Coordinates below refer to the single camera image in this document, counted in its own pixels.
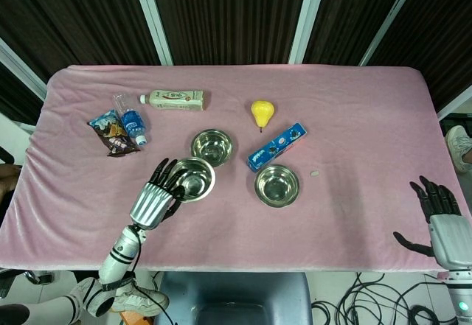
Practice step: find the white partition frame post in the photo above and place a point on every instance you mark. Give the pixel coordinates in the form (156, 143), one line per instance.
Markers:
(392, 19)
(153, 15)
(20, 69)
(455, 102)
(308, 15)

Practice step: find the grey sneaker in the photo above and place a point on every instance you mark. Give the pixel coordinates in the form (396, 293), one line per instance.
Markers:
(459, 148)

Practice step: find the steel bowl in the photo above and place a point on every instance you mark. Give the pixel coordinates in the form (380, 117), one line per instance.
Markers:
(276, 188)
(212, 148)
(197, 183)

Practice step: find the clear blue-label water bottle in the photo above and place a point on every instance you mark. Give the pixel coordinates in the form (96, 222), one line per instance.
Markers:
(132, 120)

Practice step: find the beige milk tea bottle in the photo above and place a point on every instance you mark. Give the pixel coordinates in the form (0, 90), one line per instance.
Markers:
(177, 100)

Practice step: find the white sneaker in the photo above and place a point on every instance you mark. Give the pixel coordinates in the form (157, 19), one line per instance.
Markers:
(142, 299)

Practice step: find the pink velvet table cloth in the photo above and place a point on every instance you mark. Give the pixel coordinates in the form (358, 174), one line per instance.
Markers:
(350, 222)

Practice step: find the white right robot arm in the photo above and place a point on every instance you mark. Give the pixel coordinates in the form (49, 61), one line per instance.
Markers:
(461, 297)

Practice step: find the dark brown slatted panel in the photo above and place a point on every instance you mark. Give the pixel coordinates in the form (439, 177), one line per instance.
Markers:
(350, 12)
(232, 15)
(73, 15)

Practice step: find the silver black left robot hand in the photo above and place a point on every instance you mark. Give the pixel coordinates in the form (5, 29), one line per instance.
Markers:
(151, 201)

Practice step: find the grey-blue chair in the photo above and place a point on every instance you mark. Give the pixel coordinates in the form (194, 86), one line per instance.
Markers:
(236, 295)

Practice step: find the yellow pear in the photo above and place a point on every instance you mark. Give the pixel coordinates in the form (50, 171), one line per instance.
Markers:
(262, 111)

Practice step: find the blue cookie box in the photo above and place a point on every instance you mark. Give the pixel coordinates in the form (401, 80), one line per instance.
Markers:
(276, 148)

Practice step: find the brown snack bag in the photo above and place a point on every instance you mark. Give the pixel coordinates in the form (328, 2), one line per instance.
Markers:
(112, 133)

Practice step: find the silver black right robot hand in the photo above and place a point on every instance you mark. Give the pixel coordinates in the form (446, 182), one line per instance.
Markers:
(450, 236)

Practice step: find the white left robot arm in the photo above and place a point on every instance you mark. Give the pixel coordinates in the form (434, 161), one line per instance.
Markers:
(119, 253)

